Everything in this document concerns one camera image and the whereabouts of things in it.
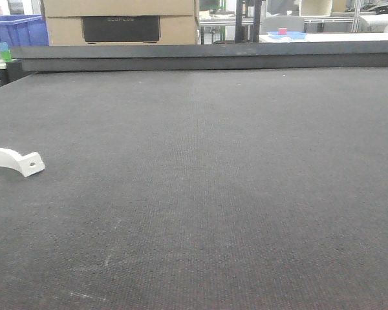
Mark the white PVC pipe clamp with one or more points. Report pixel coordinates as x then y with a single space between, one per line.
26 165

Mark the large cardboard box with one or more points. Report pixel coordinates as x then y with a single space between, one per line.
80 23

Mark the red cube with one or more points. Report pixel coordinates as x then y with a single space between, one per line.
282 31

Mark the blue tray with items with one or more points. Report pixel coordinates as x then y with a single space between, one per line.
291 35

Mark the blue plastic crate background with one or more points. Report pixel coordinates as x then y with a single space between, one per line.
23 30

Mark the black raised table ledge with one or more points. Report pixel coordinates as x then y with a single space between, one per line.
245 56

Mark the green and blue blocks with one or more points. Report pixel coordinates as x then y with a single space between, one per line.
5 52

